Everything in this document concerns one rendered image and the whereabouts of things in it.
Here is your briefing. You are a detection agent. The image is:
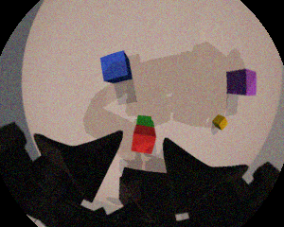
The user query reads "blue cube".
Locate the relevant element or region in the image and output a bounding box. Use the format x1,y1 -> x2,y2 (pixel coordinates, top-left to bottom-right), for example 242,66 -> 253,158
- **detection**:
100,50 -> 132,84

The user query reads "red block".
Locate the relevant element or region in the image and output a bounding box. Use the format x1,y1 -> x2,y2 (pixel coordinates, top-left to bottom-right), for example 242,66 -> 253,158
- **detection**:
131,125 -> 156,154

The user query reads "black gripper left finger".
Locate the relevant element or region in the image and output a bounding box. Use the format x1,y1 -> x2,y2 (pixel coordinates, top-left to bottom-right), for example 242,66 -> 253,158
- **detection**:
33,130 -> 123,203

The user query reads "purple cube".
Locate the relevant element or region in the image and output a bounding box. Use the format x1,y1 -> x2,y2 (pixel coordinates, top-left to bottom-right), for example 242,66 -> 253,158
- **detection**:
226,68 -> 257,96

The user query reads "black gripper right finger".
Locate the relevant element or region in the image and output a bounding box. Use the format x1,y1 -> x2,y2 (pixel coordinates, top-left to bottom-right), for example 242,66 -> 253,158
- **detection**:
162,137 -> 248,215

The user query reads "small yellow block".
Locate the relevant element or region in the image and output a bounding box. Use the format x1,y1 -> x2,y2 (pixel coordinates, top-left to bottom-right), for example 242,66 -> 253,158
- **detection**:
213,114 -> 228,130

